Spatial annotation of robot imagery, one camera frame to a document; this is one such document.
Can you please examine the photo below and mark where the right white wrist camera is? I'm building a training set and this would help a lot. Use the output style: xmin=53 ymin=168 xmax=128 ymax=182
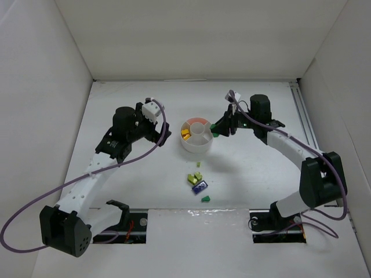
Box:
xmin=225 ymin=90 xmax=241 ymax=108

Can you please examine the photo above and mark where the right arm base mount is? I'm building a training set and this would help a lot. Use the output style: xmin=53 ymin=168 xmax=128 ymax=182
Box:
xmin=248 ymin=210 xmax=307 ymax=244

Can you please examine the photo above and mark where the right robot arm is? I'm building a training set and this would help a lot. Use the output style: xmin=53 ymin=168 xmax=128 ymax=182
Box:
xmin=210 ymin=90 xmax=347 ymax=231

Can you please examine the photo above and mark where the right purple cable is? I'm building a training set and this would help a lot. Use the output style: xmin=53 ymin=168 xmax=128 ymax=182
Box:
xmin=224 ymin=90 xmax=348 ymax=239

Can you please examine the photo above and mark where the dark green lego slope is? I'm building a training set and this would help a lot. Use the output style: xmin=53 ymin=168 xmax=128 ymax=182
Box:
xmin=201 ymin=196 xmax=210 ymax=203

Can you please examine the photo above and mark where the lime lego slope brick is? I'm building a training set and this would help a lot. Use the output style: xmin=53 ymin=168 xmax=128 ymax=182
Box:
xmin=194 ymin=172 xmax=203 ymax=181

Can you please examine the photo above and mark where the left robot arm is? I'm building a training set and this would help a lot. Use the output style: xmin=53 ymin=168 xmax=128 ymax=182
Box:
xmin=39 ymin=98 xmax=171 ymax=258

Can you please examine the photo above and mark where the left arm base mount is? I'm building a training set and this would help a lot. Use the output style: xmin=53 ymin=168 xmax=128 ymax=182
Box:
xmin=93 ymin=210 xmax=148 ymax=244

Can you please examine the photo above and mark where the purple cable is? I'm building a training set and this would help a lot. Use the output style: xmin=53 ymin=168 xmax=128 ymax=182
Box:
xmin=0 ymin=98 xmax=169 ymax=252
xmin=224 ymin=90 xmax=348 ymax=239

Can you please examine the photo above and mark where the aluminium rail right side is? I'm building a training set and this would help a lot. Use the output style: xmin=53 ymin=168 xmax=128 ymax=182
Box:
xmin=289 ymin=80 xmax=319 ymax=149

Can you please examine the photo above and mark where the white divided round container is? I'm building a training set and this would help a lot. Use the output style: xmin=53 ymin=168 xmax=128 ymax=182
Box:
xmin=180 ymin=118 xmax=213 ymax=154

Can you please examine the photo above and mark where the blue lego plate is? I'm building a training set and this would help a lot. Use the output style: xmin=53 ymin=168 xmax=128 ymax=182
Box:
xmin=191 ymin=181 xmax=208 ymax=195

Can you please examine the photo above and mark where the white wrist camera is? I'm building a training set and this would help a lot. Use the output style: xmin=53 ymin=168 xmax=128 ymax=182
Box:
xmin=225 ymin=90 xmax=241 ymax=108
xmin=141 ymin=98 xmax=165 ymax=123

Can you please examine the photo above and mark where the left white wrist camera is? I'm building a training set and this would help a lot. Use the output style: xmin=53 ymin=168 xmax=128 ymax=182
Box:
xmin=141 ymin=98 xmax=165 ymax=123

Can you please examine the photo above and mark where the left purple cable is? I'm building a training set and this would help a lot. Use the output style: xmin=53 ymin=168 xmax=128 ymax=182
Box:
xmin=0 ymin=98 xmax=169 ymax=252

